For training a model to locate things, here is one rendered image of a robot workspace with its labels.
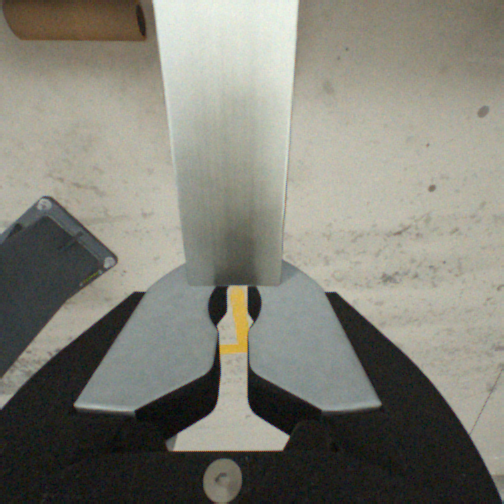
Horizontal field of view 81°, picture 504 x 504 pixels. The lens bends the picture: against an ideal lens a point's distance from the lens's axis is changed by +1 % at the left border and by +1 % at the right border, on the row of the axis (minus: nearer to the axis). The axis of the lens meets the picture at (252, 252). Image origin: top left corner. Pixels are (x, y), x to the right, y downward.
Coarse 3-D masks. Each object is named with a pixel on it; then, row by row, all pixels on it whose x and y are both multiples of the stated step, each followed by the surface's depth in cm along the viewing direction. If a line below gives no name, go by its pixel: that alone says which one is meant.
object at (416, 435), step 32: (352, 320) 8; (384, 352) 7; (384, 384) 6; (416, 384) 6; (352, 416) 6; (384, 416) 6; (416, 416) 6; (448, 416) 6; (352, 448) 5; (384, 448) 5; (416, 448) 5; (448, 448) 5; (416, 480) 5; (448, 480) 5; (480, 480) 5
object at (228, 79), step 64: (192, 0) 6; (256, 0) 6; (192, 64) 6; (256, 64) 6; (192, 128) 7; (256, 128) 7; (192, 192) 8; (256, 192) 8; (192, 256) 9; (256, 256) 9
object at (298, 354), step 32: (256, 288) 9; (288, 288) 9; (320, 288) 9; (256, 320) 8; (288, 320) 8; (320, 320) 8; (256, 352) 7; (288, 352) 7; (320, 352) 7; (352, 352) 7; (256, 384) 7; (288, 384) 6; (320, 384) 6; (352, 384) 6; (288, 416) 7; (320, 416) 6
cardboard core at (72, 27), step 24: (24, 0) 67; (48, 0) 67; (72, 0) 67; (96, 0) 67; (120, 0) 67; (24, 24) 68; (48, 24) 68; (72, 24) 68; (96, 24) 68; (120, 24) 68; (144, 24) 74
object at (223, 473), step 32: (128, 448) 5; (160, 448) 5; (288, 448) 5; (320, 448) 5; (64, 480) 4; (96, 480) 4; (128, 480) 4; (160, 480) 4; (192, 480) 4; (224, 480) 5; (256, 480) 4; (288, 480) 4; (320, 480) 4; (352, 480) 4; (384, 480) 4
